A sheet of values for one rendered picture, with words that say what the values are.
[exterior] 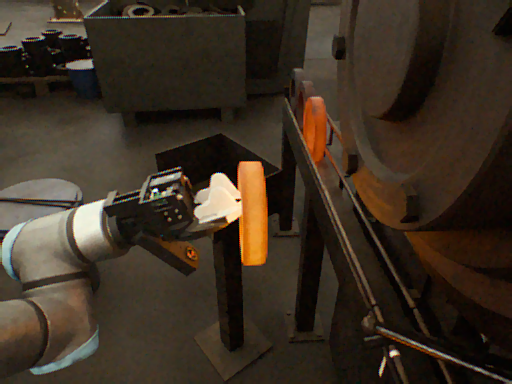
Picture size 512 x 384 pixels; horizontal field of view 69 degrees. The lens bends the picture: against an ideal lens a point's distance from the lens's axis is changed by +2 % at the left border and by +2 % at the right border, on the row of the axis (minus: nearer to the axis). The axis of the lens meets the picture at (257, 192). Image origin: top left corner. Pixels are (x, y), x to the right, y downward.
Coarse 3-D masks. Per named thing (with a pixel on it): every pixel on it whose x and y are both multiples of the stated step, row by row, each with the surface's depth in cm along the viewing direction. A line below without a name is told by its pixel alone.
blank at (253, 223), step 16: (240, 176) 52; (256, 176) 51; (240, 192) 54; (256, 192) 49; (256, 208) 49; (240, 224) 59; (256, 224) 49; (240, 240) 60; (256, 240) 49; (256, 256) 51
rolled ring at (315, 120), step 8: (312, 104) 102; (320, 104) 102; (304, 112) 114; (312, 112) 103; (320, 112) 100; (304, 120) 115; (312, 120) 114; (320, 120) 100; (304, 128) 116; (312, 128) 115; (320, 128) 100; (304, 136) 116; (312, 136) 115; (320, 136) 100; (312, 144) 104; (320, 144) 101; (312, 152) 104; (320, 152) 103
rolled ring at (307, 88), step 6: (300, 84) 124; (306, 84) 119; (312, 84) 119; (300, 90) 124; (306, 90) 117; (312, 90) 117; (300, 96) 128; (306, 96) 116; (312, 96) 116; (300, 102) 130; (300, 108) 131; (300, 114) 131; (300, 120) 131; (300, 126) 129
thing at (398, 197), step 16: (480, 0) 15; (496, 0) 14; (480, 16) 15; (496, 16) 15; (496, 32) 15; (336, 48) 37; (352, 160) 34; (400, 192) 24; (416, 192) 23; (400, 208) 24; (416, 208) 23
